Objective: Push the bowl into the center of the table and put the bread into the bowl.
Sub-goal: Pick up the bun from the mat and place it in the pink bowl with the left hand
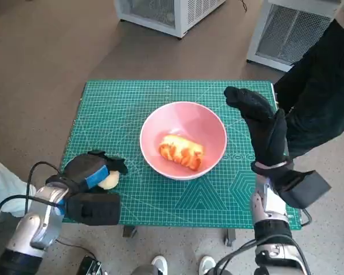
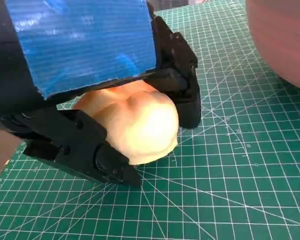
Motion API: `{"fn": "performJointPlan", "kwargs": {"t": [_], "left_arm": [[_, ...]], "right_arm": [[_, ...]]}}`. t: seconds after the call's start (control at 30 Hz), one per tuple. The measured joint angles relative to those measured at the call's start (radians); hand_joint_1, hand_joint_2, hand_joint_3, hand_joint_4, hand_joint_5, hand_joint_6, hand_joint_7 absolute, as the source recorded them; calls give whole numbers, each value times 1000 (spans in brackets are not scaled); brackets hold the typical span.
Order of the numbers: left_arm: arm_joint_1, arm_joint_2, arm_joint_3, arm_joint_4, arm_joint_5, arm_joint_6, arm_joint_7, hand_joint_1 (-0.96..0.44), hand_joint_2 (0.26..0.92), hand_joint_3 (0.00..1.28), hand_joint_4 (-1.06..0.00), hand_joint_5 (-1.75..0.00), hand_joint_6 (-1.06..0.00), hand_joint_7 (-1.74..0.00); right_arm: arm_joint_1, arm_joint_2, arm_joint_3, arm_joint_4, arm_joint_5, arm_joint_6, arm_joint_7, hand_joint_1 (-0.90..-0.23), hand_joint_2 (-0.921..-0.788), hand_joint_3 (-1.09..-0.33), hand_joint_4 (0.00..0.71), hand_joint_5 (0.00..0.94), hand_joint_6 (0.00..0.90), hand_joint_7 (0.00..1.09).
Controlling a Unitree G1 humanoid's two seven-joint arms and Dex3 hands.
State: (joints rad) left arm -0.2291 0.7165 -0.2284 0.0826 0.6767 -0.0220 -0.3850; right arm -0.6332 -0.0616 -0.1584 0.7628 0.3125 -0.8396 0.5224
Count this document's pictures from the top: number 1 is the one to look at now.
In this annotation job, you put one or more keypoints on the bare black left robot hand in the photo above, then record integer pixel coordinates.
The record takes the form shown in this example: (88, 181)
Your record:
(83, 169)

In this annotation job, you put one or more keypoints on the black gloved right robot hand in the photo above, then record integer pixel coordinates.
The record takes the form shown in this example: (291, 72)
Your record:
(269, 134)

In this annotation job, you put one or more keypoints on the round toy bread bun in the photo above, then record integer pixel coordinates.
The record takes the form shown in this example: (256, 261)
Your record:
(110, 180)

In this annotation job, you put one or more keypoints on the pink bowl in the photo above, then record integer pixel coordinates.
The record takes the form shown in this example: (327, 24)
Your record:
(183, 120)

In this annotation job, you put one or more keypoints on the long braided toy bread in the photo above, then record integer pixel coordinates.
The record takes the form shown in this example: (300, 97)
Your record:
(180, 151)

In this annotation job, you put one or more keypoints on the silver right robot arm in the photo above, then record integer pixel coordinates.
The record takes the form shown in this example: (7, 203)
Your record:
(271, 209)

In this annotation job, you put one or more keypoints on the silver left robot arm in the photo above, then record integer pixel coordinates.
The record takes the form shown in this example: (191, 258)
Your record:
(37, 226)

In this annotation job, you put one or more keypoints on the person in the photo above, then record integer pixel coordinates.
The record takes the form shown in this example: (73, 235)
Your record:
(3, 183)

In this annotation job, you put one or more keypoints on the green cutting mat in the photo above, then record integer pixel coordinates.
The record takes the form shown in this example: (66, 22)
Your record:
(160, 206)

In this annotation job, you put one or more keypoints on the white mesh cabinet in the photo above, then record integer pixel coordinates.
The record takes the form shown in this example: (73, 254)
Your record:
(149, 14)
(283, 34)

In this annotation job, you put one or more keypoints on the white shoe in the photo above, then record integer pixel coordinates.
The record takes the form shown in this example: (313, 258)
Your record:
(159, 266)
(207, 266)

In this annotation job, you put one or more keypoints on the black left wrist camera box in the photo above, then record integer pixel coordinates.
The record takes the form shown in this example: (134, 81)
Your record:
(91, 209)

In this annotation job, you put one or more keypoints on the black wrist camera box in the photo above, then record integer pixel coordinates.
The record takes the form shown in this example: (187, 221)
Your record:
(304, 187)
(91, 209)

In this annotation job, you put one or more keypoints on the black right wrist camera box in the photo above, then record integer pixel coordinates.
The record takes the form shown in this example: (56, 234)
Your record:
(304, 187)

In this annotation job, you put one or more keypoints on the black table leg bracket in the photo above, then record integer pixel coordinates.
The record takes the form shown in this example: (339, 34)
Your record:
(129, 231)
(230, 237)

